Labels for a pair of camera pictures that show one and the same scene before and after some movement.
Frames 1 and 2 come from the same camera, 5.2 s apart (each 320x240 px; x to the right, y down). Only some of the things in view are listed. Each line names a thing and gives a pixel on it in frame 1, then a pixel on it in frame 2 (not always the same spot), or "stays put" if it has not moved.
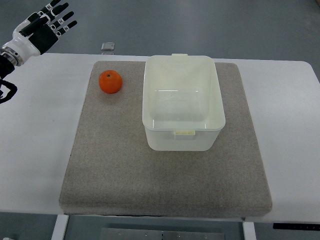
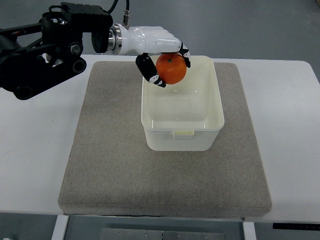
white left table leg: (60, 227) stays put
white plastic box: (182, 107) stays put
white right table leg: (249, 231) stays put
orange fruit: (110, 81) to (171, 67)
